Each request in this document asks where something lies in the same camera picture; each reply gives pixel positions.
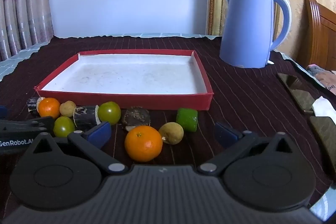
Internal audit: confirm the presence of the dark phone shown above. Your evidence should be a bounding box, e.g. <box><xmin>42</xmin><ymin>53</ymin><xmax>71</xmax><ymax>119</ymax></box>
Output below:
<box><xmin>277</xmin><ymin>73</ymin><xmax>315</xmax><ymax>114</ymax></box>
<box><xmin>310</xmin><ymin>116</ymin><xmax>336</xmax><ymax>169</ymax></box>

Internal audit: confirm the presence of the green lime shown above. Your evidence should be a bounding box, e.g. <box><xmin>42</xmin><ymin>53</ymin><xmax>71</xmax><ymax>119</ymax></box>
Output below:
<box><xmin>176</xmin><ymin>108</ymin><xmax>198</xmax><ymax>132</ymax></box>

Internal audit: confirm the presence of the dark sugarcane piece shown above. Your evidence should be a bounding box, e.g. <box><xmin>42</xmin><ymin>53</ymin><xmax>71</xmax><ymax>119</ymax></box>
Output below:
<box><xmin>73</xmin><ymin>105</ymin><xmax>101</xmax><ymax>128</ymax></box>
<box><xmin>27</xmin><ymin>97</ymin><xmax>45</xmax><ymax>115</ymax></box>

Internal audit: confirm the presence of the white tissue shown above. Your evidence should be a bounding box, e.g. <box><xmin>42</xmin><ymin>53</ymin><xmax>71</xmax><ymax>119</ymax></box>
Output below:
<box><xmin>312</xmin><ymin>96</ymin><xmax>336</xmax><ymax>117</ymax></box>

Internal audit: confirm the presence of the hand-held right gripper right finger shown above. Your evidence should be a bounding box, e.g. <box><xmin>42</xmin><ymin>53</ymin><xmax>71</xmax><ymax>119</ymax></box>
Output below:
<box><xmin>197</xmin><ymin>122</ymin><xmax>302</xmax><ymax>176</ymax></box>

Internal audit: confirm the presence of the green tomato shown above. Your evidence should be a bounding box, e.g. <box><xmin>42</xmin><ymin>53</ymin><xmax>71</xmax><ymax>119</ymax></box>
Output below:
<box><xmin>53</xmin><ymin>116</ymin><xmax>76</xmax><ymax>138</ymax></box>
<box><xmin>98</xmin><ymin>101</ymin><xmax>122</xmax><ymax>125</ymax></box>

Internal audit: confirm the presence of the blue electric kettle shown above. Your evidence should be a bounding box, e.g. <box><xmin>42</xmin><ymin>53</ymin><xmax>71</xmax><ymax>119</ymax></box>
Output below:
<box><xmin>219</xmin><ymin>0</ymin><xmax>292</xmax><ymax>69</ymax></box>

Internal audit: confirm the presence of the yellow longan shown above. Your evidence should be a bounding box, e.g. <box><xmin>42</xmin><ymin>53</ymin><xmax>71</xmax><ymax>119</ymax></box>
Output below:
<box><xmin>158</xmin><ymin>122</ymin><xmax>184</xmax><ymax>145</ymax></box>

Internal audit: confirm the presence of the large orange mandarin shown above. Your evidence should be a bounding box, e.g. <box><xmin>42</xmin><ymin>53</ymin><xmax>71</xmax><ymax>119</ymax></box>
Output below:
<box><xmin>124</xmin><ymin>125</ymin><xmax>163</xmax><ymax>163</ymax></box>

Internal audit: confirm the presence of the pink patterned curtain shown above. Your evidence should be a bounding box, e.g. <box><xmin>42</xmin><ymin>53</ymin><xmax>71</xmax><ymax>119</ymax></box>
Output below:
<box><xmin>0</xmin><ymin>0</ymin><xmax>54</xmax><ymax>62</ymax></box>

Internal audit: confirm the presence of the brown water chestnut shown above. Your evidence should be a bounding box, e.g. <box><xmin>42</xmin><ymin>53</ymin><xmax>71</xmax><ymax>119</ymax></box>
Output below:
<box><xmin>121</xmin><ymin>106</ymin><xmax>151</xmax><ymax>131</ymax></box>

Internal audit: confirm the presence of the small orange mandarin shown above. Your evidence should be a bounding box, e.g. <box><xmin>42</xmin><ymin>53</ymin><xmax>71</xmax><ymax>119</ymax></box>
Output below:
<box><xmin>38</xmin><ymin>97</ymin><xmax>61</xmax><ymax>119</ymax></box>

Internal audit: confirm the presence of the red cardboard tray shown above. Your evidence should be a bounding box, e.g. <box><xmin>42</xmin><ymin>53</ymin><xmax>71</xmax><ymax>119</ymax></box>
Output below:
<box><xmin>34</xmin><ymin>49</ymin><xmax>214</xmax><ymax>111</ymax></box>

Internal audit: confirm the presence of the yellow lemon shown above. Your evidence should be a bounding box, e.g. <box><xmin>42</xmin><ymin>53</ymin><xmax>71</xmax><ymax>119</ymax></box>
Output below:
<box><xmin>59</xmin><ymin>101</ymin><xmax>77</xmax><ymax>118</ymax></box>

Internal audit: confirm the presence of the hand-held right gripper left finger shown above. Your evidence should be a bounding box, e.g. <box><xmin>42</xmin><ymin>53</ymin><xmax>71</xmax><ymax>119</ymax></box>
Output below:
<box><xmin>25</xmin><ymin>121</ymin><xmax>129</xmax><ymax>175</ymax></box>

